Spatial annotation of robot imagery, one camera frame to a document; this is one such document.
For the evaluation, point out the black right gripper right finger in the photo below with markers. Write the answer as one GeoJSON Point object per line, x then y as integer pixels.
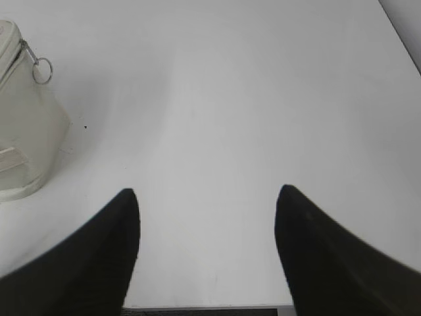
{"type": "Point", "coordinates": [330, 271]}

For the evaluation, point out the cream canvas zipper bag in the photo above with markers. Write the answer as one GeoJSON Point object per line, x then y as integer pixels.
{"type": "Point", "coordinates": [33, 123]}

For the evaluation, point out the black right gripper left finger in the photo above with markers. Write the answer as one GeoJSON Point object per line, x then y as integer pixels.
{"type": "Point", "coordinates": [88, 273]}

